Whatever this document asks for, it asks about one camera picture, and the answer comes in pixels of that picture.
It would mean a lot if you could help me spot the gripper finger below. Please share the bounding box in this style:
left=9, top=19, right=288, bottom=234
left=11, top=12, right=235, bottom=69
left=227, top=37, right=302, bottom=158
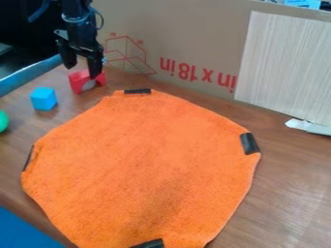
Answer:
left=55, top=40, right=79, bottom=70
left=86, top=53, right=106, bottom=80

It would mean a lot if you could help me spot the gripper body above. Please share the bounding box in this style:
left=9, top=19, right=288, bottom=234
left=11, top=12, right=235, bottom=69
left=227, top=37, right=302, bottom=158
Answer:
left=52, top=13, right=106, bottom=59

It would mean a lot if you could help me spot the orange cloth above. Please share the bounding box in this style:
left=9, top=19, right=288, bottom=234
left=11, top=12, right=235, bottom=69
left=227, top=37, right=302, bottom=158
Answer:
left=19, top=88, right=264, bottom=248

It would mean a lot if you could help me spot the red toy block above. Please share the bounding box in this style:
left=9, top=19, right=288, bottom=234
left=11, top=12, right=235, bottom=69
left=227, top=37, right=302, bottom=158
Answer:
left=67, top=70, right=109, bottom=95

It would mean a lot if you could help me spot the blue toy cube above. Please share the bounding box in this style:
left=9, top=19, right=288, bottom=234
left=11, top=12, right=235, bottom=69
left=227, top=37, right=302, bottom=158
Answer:
left=29, top=86, right=60, bottom=111

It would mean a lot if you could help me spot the cardboard box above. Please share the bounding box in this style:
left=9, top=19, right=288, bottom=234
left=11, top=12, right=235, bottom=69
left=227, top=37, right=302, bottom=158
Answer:
left=89, top=0, right=331, bottom=102

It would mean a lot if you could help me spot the green toy ball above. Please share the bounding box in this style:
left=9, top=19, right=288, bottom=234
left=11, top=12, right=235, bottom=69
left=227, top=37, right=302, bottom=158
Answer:
left=0, top=109, right=11, bottom=134

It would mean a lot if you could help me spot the light wooden board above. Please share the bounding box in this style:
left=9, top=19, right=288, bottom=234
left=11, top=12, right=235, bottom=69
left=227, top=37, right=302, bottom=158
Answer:
left=232, top=11, right=331, bottom=128

